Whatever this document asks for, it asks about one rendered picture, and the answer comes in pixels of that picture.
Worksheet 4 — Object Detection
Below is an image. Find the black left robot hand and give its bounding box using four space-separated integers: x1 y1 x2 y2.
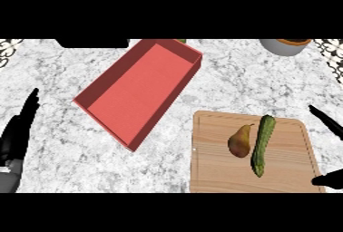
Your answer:
0 87 40 162

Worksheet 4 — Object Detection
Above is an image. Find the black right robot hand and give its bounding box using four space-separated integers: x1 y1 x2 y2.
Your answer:
308 104 343 190

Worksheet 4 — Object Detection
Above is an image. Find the green squash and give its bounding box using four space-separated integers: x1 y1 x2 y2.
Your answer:
250 114 278 179

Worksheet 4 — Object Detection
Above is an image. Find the wooden cutting board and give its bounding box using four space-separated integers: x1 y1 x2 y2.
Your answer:
189 110 328 194

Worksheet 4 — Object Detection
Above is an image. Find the red cardboard box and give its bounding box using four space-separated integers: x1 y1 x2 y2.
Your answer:
72 38 205 153

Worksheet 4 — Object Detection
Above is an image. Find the brown pear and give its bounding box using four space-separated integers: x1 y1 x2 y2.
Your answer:
226 123 256 159

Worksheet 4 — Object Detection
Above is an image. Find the grey pot with orange rim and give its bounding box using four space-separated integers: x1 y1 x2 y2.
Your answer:
259 38 313 57

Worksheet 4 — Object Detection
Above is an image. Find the black appliance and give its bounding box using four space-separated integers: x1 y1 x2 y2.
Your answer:
55 38 132 49

